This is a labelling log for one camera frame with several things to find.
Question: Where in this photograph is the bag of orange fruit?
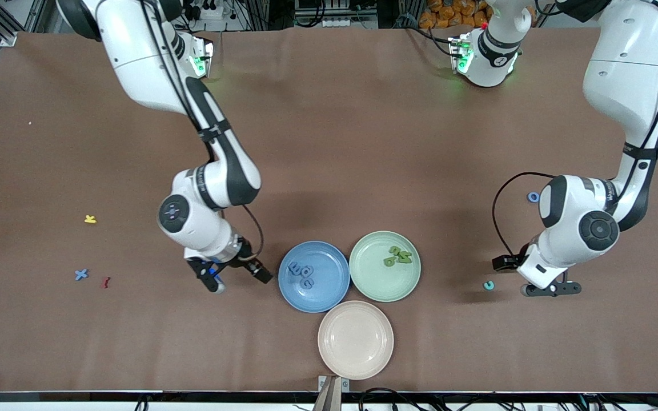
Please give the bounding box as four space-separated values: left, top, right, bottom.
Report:
419 0 492 29

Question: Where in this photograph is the black equipment rack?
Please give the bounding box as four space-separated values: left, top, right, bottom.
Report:
294 0 380 29

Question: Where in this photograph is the brown table cover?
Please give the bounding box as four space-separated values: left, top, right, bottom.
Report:
0 26 658 394

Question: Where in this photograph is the black table edge rail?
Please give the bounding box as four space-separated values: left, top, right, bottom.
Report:
0 390 658 404

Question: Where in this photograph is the beige round plate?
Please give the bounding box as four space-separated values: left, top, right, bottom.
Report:
318 301 394 381

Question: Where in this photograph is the white power strip with plugs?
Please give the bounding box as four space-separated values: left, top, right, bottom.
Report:
189 0 224 21

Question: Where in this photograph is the aluminium frame profile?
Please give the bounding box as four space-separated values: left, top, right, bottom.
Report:
0 0 64 47

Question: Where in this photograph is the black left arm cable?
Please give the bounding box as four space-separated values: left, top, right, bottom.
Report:
492 0 658 260

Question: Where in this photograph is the blue round plate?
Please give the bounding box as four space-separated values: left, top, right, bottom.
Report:
278 241 351 313

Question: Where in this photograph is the green round plate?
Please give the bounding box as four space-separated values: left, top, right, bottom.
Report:
349 231 422 303

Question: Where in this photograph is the black cable loop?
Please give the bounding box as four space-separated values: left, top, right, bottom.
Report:
359 388 421 411

